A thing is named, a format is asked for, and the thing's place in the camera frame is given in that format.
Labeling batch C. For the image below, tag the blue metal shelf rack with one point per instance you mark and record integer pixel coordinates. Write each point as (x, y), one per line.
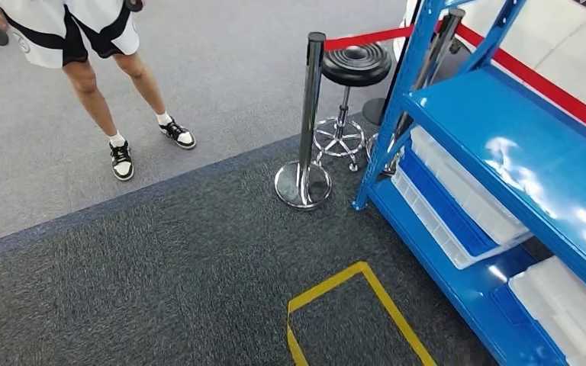
(475, 116)

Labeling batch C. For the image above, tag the person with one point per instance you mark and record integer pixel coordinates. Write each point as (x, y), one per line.
(45, 30)

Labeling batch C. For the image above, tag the black round stool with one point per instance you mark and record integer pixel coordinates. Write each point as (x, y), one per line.
(356, 63)

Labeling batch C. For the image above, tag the red barrier belt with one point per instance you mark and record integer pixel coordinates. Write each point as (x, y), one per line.
(535, 81)
(369, 38)

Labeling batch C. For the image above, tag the clear plastic bin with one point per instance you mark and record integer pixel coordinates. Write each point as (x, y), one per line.
(465, 192)
(566, 313)
(429, 222)

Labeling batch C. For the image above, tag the yellow floor tape square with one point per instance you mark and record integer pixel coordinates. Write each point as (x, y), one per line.
(399, 313)

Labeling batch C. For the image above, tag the white car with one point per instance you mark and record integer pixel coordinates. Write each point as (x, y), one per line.
(551, 50)

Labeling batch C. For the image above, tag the chrome stanchion post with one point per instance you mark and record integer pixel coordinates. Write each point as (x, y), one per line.
(442, 40)
(310, 101)

